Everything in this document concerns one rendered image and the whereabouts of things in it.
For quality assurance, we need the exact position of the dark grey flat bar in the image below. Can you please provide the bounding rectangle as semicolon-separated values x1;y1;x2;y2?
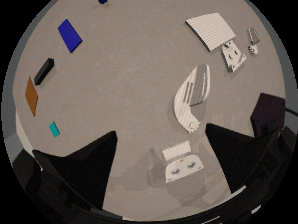
35;59;55;87

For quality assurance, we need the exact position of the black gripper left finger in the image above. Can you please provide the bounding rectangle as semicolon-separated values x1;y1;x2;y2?
32;131;118;210

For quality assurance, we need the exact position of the dark blue flat bar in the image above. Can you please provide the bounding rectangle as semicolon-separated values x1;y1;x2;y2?
59;19;82;52

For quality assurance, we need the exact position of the small teal square block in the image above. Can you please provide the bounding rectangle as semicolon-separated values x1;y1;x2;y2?
49;121;60;137

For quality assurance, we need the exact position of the brown rectangular plate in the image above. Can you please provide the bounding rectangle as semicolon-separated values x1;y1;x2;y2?
25;76;39;116

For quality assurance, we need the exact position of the beige housing plate with two round holes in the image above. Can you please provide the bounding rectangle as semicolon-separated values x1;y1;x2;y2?
165;152;205;183

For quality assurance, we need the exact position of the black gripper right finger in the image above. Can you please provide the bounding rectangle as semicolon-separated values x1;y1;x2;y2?
205;123;281;194

